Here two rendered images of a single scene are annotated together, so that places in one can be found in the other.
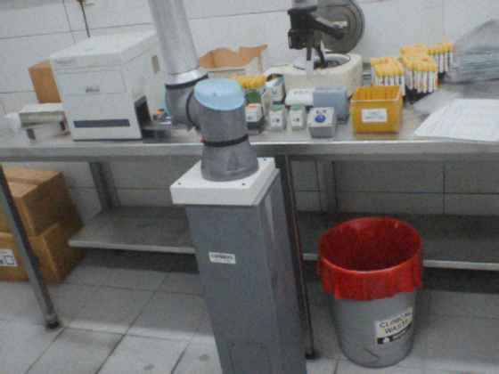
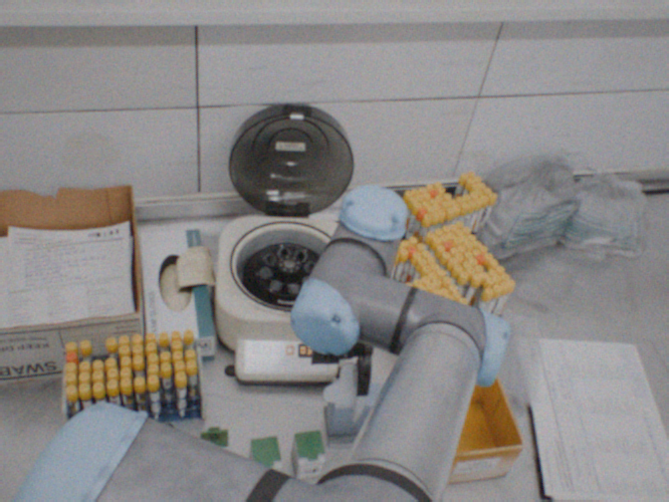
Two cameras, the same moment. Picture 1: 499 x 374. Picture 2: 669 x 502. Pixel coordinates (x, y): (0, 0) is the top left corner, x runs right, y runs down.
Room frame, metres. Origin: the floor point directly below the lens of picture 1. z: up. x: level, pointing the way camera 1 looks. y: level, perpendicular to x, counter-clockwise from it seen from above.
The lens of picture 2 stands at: (1.31, 0.19, 1.96)
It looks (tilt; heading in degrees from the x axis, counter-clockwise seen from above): 47 degrees down; 318
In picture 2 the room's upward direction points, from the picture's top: 10 degrees clockwise
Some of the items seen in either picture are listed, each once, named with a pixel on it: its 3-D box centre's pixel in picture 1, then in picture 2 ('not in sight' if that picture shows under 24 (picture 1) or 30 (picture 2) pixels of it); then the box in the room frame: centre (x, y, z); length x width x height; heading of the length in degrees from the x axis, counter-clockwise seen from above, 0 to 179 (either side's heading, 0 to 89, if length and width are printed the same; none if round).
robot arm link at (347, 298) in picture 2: not in sight; (351, 303); (1.67, -0.18, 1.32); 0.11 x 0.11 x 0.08; 33
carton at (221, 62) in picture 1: (230, 75); (64, 280); (2.16, 0.00, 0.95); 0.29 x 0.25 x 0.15; 157
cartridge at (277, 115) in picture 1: (277, 117); (265, 462); (1.73, -0.13, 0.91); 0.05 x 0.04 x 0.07; 157
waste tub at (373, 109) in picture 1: (377, 109); (462, 428); (1.61, -0.41, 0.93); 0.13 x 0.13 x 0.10; 67
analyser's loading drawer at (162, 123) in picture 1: (162, 121); not in sight; (1.84, 0.24, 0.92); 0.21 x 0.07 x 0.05; 67
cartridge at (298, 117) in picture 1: (298, 117); (308, 455); (1.70, -0.19, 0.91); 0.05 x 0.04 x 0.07; 157
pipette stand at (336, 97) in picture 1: (331, 104); (360, 410); (1.72, -0.30, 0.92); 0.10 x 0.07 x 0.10; 62
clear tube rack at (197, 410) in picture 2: (240, 102); (135, 389); (1.94, -0.02, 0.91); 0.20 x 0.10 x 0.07; 67
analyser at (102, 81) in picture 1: (118, 85); not in sight; (2.00, 0.38, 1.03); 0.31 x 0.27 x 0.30; 67
